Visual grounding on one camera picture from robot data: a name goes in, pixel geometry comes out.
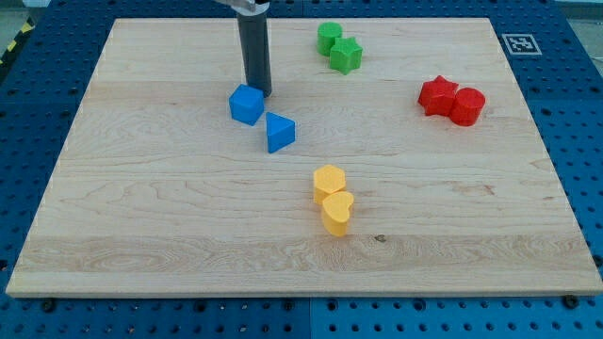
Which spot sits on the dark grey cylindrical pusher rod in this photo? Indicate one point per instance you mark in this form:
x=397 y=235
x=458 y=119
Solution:
x=254 y=39

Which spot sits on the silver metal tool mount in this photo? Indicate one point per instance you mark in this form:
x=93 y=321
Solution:
x=246 y=6

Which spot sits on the blue cube block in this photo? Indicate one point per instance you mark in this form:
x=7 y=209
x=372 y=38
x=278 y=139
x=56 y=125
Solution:
x=246 y=104

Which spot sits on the green star block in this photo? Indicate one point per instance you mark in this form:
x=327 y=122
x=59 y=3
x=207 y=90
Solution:
x=345 y=55

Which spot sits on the red star block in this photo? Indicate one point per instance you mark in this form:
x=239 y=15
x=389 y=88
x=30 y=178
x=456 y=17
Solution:
x=437 y=96

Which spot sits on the green cylinder block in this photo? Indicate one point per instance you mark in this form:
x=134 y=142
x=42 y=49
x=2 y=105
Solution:
x=327 y=33

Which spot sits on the blue triangle block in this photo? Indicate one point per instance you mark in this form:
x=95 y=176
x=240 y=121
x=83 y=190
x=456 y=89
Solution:
x=281 y=131

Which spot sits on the yellow hexagon block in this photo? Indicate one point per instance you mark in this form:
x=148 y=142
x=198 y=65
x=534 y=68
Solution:
x=328 y=180

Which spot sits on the light wooden board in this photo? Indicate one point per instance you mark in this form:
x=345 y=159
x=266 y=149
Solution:
x=159 y=193

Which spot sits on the yellow heart block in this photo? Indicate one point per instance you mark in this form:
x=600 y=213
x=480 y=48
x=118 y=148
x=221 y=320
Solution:
x=336 y=212

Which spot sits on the yellow black hazard tape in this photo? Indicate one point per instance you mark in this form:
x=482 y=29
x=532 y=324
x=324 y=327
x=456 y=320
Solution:
x=18 y=42

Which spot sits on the red cylinder block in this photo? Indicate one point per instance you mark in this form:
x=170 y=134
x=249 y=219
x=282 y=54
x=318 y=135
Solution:
x=467 y=106

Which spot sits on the white fiducial marker tag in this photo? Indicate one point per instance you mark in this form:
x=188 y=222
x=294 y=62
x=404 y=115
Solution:
x=520 y=44

